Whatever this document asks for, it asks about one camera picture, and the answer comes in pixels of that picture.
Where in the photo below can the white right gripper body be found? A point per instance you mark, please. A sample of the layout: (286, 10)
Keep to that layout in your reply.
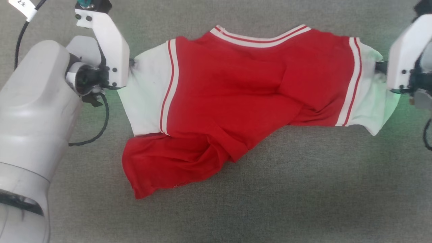
(403, 57)

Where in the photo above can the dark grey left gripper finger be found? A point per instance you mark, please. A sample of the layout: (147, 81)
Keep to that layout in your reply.
(132, 62)

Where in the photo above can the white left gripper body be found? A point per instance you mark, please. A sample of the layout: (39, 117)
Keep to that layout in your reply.
(113, 47)

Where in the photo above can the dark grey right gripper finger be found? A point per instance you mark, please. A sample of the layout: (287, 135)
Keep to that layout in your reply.
(381, 66)

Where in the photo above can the red and white jersey garment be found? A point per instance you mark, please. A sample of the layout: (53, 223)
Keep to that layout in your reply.
(236, 91)

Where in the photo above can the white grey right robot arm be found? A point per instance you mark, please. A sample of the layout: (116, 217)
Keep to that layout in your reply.
(426, 99)

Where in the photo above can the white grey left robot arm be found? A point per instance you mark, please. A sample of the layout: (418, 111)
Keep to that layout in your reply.
(30, 111)

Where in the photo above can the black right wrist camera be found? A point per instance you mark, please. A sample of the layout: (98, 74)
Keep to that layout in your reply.
(418, 81)

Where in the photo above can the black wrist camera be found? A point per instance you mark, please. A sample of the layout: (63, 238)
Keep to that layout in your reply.
(86, 78)
(418, 81)

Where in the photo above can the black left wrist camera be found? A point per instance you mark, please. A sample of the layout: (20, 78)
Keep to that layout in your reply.
(86, 78)

